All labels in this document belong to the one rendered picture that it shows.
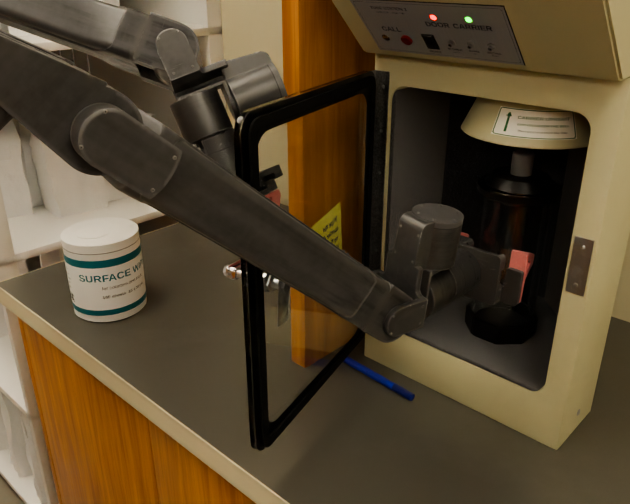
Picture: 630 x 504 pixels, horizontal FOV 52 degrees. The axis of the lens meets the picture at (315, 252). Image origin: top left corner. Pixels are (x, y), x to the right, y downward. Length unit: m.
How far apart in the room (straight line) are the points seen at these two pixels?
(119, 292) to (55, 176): 0.61
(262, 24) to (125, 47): 0.93
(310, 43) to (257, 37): 0.83
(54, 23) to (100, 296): 0.52
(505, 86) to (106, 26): 0.45
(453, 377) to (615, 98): 0.44
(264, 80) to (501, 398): 0.52
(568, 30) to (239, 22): 1.17
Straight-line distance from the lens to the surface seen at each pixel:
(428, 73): 0.83
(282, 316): 0.70
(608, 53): 0.67
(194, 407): 0.95
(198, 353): 1.06
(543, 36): 0.68
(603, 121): 0.74
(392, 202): 0.91
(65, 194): 1.73
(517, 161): 0.89
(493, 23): 0.69
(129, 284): 1.16
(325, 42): 0.87
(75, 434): 1.42
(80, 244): 1.13
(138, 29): 0.76
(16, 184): 1.77
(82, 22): 0.79
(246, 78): 0.74
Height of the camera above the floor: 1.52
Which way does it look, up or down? 25 degrees down
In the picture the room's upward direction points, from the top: straight up
